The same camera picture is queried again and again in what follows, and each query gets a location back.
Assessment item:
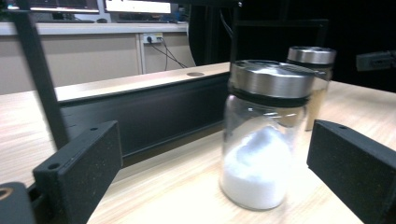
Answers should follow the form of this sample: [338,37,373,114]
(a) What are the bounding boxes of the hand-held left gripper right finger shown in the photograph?
[306,119,396,224]

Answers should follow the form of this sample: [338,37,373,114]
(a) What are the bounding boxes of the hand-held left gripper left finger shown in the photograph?
[32,120,123,224]

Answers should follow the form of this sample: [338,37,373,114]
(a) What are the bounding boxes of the black metal shelf rack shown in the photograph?
[6,6,241,169]

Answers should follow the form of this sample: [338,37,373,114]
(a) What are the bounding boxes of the glass jar with white powder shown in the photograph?
[219,59,317,212]

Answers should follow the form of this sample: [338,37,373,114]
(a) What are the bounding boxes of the black curtain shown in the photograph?
[188,0,396,93]

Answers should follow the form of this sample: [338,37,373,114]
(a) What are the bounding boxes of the beige office desk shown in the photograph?
[0,21,197,96]

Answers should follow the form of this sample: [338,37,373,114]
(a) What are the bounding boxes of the black keyboard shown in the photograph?
[36,19,96,24]

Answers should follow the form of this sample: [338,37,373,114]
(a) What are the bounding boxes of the white power outlet with plug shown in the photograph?
[143,33,163,45]

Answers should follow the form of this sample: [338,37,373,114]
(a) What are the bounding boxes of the computer monitor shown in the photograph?
[6,0,101,14]
[104,0,172,15]

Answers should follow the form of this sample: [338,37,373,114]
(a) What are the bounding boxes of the black power cable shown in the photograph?
[148,38,189,69]
[160,37,170,72]

